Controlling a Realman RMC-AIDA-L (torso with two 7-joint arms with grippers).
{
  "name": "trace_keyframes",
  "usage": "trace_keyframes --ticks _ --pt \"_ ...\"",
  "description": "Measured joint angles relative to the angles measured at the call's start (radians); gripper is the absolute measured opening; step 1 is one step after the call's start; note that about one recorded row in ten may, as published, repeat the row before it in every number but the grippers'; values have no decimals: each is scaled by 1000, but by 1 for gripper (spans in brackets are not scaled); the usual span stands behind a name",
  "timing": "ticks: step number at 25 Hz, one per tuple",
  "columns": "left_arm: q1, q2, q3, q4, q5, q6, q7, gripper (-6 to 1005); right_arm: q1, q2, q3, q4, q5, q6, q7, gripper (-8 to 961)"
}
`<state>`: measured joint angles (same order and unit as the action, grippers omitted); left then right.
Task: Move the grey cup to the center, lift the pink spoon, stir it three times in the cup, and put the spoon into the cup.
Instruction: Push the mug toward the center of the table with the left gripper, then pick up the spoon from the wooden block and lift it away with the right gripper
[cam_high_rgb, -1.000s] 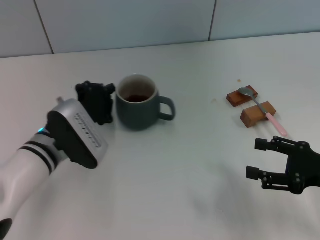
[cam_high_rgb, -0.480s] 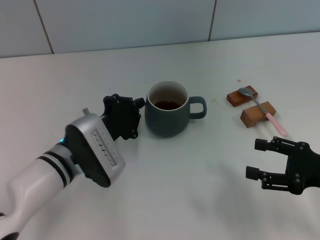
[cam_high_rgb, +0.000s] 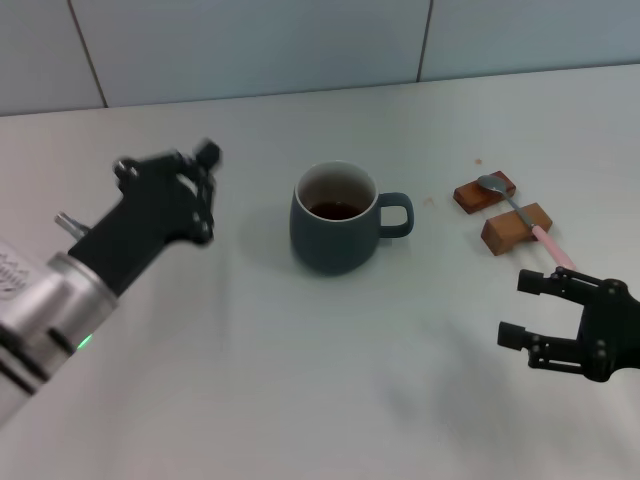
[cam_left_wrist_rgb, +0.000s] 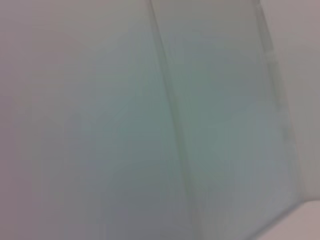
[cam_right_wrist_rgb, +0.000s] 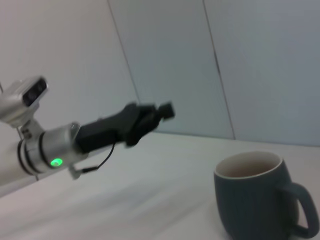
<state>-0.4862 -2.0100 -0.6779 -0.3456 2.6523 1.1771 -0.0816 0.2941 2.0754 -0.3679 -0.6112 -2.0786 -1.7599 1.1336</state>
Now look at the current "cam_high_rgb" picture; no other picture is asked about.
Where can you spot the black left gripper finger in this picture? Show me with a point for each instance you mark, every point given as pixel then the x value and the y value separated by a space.
pixel 205 215
pixel 209 152

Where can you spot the light tall wooden block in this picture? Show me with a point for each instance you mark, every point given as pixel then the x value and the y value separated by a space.
pixel 510 232

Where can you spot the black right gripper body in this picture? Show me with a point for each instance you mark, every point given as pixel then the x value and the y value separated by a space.
pixel 617 325

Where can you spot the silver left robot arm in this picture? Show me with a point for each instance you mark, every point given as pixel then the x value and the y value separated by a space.
pixel 65 310

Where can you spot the silver metal plug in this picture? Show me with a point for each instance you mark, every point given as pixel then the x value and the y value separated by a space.
pixel 72 224

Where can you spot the grey ceramic cup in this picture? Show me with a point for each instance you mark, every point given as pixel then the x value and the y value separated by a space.
pixel 330 240

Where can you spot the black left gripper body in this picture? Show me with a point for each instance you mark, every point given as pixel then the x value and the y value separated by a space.
pixel 145 205

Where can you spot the dark flat wooden block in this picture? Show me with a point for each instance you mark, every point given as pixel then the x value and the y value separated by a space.
pixel 475 197

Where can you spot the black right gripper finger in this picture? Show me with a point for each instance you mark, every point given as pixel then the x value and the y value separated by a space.
pixel 540 345
pixel 555 285

